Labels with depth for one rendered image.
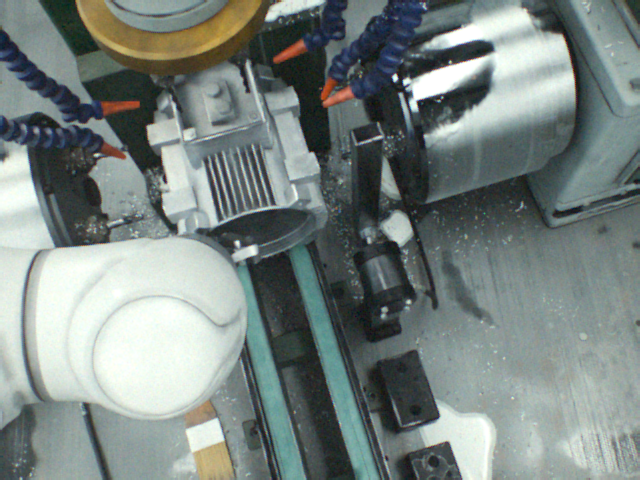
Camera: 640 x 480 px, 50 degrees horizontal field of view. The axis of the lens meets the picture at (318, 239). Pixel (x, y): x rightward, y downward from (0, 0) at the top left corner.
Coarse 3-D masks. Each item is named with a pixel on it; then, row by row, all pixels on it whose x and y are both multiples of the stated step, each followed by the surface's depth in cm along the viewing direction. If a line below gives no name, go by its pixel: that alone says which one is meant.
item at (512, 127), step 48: (432, 0) 86; (480, 0) 82; (528, 0) 83; (432, 48) 79; (480, 48) 79; (528, 48) 79; (384, 96) 89; (432, 96) 78; (480, 96) 79; (528, 96) 79; (384, 144) 85; (432, 144) 80; (480, 144) 81; (528, 144) 83; (432, 192) 86
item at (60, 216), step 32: (0, 160) 77; (32, 160) 77; (64, 160) 87; (0, 192) 76; (32, 192) 76; (64, 192) 83; (96, 192) 96; (0, 224) 76; (32, 224) 76; (64, 224) 80; (96, 224) 84
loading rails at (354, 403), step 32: (320, 256) 96; (256, 288) 101; (320, 288) 96; (256, 320) 94; (320, 320) 94; (256, 352) 93; (288, 352) 100; (320, 352) 92; (256, 384) 92; (352, 384) 94; (256, 416) 89; (288, 416) 90; (352, 416) 89; (256, 448) 99; (288, 448) 88; (352, 448) 88
